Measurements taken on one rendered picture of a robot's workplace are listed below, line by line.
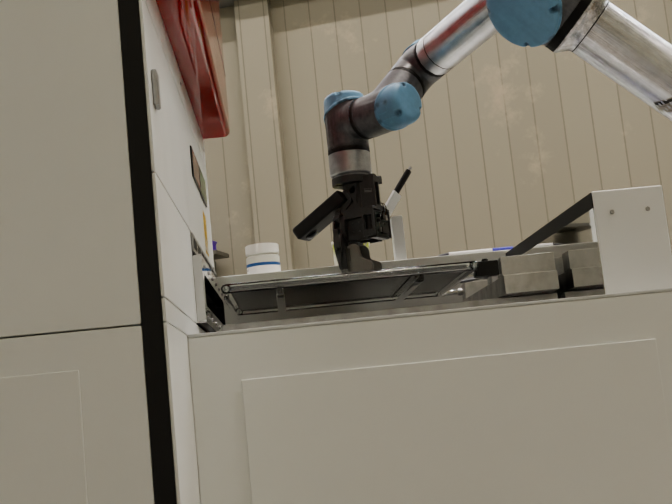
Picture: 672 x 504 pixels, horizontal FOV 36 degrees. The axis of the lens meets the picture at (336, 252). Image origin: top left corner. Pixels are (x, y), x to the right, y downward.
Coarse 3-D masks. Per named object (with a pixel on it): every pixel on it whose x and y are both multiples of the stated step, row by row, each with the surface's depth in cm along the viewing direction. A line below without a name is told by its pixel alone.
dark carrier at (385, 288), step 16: (288, 288) 152; (304, 288) 155; (320, 288) 157; (336, 288) 159; (352, 288) 161; (368, 288) 164; (384, 288) 166; (416, 288) 171; (432, 288) 174; (240, 304) 168; (256, 304) 171; (272, 304) 174; (288, 304) 177; (304, 304) 180
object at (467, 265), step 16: (352, 272) 148; (368, 272) 147; (384, 272) 147; (400, 272) 148; (416, 272) 148; (432, 272) 148; (448, 272) 148; (224, 288) 146; (240, 288) 146; (256, 288) 146; (272, 288) 147
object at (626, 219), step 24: (600, 192) 135; (624, 192) 135; (648, 192) 135; (600, 216) 134; (624, 216) 134; (648, 216) 135; (600, 240) 134; (624, 240) 134; (648, 240) 134; (624, 264) 134; (648, 264) 134; (624, 288) 133; (648, 288) 133
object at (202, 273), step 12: (204, 264) 147; (204, 276) 147; (204, 288) 143; (216, 288) 169; (204, 300) 141; (216, 300) 180; (204, 312) 141; (216, 312) 184; (204, 324) 144; (216, 324) 160
